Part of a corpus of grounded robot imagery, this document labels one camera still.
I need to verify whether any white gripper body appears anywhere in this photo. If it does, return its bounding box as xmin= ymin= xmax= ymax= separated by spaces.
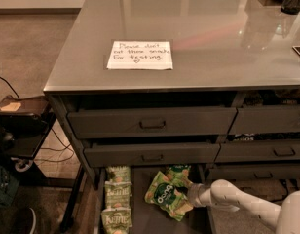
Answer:
xmin=187 ymin=183 xmax=211 ymax=208

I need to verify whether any green dang rice chip bag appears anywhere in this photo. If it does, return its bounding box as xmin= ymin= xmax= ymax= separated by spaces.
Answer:
xmin=144 ymin=172 xmax=193 ymax=221

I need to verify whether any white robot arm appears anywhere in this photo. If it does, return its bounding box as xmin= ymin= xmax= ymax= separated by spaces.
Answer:
xmin=188 ymin=179 xmax=300 ymax=234

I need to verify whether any bottom right grey drawer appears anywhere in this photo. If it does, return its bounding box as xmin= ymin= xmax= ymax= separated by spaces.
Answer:
xmin=207 ymin=163 xmax=300 ymax=180

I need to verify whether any grey drawer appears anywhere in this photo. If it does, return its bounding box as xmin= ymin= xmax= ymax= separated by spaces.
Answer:
xmin=207 ymin=163 xmax=300 ymax=180
xmin=67 ymin=107 xmax=236 ymax=139
xmin=215 ymin=139 xmax=300 ymax=163
xmin=230 ymin=105 xmax=300 ymax=135
xmin=84 ymin=142 xmax=219 ymax=167

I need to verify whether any open bottom left drawer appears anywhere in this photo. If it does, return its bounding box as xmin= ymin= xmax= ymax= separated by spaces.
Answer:
xmin=93 ymin=165 xmax=218 ymax=234

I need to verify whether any top left grey drawer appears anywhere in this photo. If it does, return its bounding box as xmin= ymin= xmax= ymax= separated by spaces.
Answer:
xmin=67 ymin=107 xmax=236 ymax=139

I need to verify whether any middle green kettle chip bag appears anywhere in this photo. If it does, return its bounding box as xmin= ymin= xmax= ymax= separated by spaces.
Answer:
xmin=104 ymin=181 xmax=131 ymax=209

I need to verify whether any green kettle chip bag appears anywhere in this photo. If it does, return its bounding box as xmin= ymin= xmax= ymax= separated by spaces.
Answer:
xmin=104 ymin=181 xmax=131 ymax=209
xmin=101 ymin=207 xmax=132 ymax=234
xmin=106 ymin=166 xmax=131 ymax=183

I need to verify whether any top green kettle chip bag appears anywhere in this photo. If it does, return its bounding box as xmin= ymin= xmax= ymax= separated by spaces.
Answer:
xmin=106 ymin=166 xmax=131 ymax=183

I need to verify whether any middle left grey drawer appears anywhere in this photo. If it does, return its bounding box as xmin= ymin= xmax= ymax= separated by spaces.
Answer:
xmin=84 ymin=142 xmax=219 ymax=167

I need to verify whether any bottom green kettle chip bag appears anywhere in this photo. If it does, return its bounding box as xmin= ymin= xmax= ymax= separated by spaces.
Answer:
xmin=101 ymin=207 xmax=132 ymax=234

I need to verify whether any top right grey drawer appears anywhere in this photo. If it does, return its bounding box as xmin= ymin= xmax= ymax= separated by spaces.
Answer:
xmin=230 ymin=105 xmax=300 ymax=135

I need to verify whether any middle right grey drawer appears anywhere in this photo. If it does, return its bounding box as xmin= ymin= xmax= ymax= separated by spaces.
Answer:
xmin=215 ymin=139 xmax=300 ymax=163

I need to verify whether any grey metal drawer cabinet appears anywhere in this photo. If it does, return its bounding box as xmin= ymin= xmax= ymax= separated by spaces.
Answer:
xmin=42 ymin=0 xmax=300 ymax=234

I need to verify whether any white handwritten paper note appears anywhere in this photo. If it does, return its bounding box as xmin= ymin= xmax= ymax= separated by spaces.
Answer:
xmin=106 ymin=41 xmax=173 ymax=70

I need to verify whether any black shoe white sole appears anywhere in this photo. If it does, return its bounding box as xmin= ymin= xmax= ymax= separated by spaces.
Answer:
xmin=11 ymin=208 xmax=36 ymax=234

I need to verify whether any black side cart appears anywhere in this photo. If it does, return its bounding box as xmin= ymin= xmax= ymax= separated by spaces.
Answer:
xmin=0 ymin=96 xmax=56 ymax=186

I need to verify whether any green plastic crate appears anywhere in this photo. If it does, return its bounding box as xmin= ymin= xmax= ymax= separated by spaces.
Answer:
xmin=0 ymin=165 xmax=19 ymax=208

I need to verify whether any tan sticky note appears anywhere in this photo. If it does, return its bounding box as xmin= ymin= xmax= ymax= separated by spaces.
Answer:
xmin=0 ymin=102 xmax=21 ymax=112

